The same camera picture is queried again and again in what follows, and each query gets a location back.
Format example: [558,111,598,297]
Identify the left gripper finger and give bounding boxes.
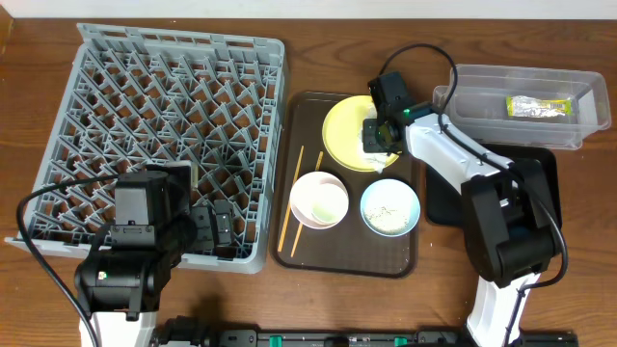
[214,200,236,258]
[191,206,214,252]

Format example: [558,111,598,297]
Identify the white napkin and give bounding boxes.
[358,125,398,174]

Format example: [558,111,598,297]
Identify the light blue bowl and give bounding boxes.
[360,178,421,237]

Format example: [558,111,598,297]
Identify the pink white bowl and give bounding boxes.
[290,172,349,229]

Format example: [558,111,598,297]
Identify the green orange snack wrapper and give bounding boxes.
[506,95,573,119]

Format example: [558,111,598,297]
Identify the small white green cup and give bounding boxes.
[311,183,348,225]

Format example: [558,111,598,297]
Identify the rice grains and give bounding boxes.
[364,206,410,235]

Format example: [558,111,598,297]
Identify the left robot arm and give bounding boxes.
[74,162,234,346]

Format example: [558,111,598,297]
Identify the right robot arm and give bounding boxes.
[362,72,567,346]

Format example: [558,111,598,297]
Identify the black waste tray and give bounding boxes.
[425,144,563,227]

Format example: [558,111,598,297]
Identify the grey plastic dishwasher rack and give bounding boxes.
[25,23,287,274]

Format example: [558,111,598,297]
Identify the yellow plate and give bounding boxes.
[322,95,377,173]

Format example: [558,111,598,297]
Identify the left wooden chopstick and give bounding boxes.
[277,145,305,253]

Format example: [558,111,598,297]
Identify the clear plastic bin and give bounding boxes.
[445,64,612,150]

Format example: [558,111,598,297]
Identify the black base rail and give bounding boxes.
[148,315,579,347]

